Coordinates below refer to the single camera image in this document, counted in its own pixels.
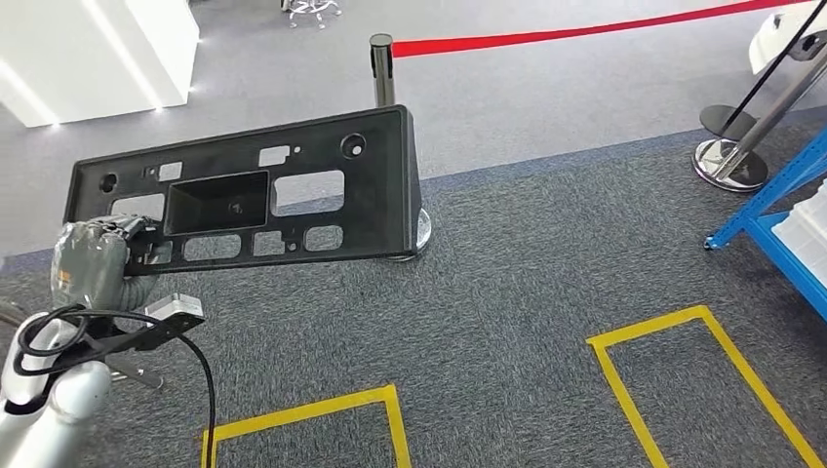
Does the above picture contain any red barrier belt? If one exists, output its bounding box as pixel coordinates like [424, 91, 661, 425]
[389, 0, 812, 60]

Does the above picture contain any blue metal shelf rack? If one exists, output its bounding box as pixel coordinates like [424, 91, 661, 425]
[702, 126, 827, 325]

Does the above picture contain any black pole stand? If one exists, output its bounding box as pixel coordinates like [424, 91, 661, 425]
[698, 0, 827, 142]

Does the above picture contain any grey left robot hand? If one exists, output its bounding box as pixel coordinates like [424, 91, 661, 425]
[50, 214, 163, 313]

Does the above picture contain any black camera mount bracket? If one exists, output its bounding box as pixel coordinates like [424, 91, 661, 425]
[19, 313, 207, 376]

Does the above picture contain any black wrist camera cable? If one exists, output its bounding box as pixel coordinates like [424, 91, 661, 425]
[11, 303, 217, 468]

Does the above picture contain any black plastic plate frame part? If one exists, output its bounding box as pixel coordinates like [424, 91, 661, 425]
[62, 104, 424, 278]

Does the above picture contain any white counter block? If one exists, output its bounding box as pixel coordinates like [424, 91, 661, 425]
[0, 0, 202, 129]

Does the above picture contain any white plastic bin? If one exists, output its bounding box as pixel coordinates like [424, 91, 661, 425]
[770, 180, 827, 289]

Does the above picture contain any office chair base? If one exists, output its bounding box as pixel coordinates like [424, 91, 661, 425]
[279, 0, 343, 31]

